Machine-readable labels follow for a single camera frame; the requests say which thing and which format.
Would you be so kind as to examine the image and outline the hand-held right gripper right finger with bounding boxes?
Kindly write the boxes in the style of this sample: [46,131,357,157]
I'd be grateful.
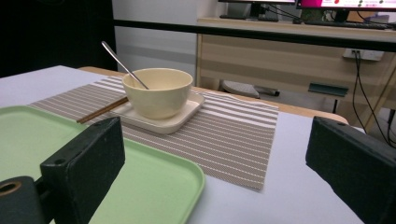
[305,116,396,224]

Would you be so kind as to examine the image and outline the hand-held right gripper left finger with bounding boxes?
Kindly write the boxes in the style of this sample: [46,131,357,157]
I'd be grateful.
[39,116,126,224]

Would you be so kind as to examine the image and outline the brown wooden chopstick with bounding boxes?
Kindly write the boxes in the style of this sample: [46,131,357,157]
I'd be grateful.
[76,96,129,123]
[78,98,130,125]

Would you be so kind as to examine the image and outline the light green plastic tray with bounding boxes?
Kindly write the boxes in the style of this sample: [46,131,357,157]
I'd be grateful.
[0,105,206,224]

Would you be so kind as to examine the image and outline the cream round bowl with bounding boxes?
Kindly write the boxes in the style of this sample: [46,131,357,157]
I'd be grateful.
[121,67,194,120]

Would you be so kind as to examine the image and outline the cream square plate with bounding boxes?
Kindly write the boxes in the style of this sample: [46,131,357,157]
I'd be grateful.
[110,92,206,135]

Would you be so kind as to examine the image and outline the silver metal spoon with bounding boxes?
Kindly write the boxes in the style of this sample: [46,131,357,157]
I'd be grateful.
[101,40,149,91]

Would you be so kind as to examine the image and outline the dark label on desk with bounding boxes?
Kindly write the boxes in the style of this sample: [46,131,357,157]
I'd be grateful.
[307,82,349,97]

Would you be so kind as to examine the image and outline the white power strip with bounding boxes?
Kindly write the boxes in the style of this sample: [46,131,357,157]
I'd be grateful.
[342,49,385,62]

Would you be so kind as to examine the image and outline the light wooden desk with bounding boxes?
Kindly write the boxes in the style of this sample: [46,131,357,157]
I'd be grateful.
[195,17,396,132]

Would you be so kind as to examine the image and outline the brown white striped placemat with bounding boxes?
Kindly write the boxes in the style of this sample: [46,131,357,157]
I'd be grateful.
[29,75,279,191]

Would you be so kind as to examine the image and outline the white cabinet panel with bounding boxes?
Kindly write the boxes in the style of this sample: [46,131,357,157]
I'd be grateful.
[111,0,219,87]

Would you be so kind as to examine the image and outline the black curtain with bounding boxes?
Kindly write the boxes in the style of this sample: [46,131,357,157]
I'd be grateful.
[0,0,118,78]

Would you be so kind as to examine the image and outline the black keyboard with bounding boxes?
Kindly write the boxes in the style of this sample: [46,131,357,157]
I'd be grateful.
[304,20,388,31]

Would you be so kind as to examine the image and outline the grey object under desk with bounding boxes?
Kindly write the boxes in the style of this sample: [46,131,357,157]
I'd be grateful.
[221,79,280,99]

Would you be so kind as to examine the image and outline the computer monitor with pink screen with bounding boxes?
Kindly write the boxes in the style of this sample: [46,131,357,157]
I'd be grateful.
[295,0,396,20]

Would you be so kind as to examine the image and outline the dark computer monitor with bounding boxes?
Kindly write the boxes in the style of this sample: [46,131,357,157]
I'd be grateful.
[218,0,297,21]

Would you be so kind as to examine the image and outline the black cables under desk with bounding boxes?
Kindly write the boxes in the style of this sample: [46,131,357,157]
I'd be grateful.
[351,50,396,147]

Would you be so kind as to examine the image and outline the black horizontal frame bar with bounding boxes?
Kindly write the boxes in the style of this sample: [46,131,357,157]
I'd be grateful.
[113,19,396,53]

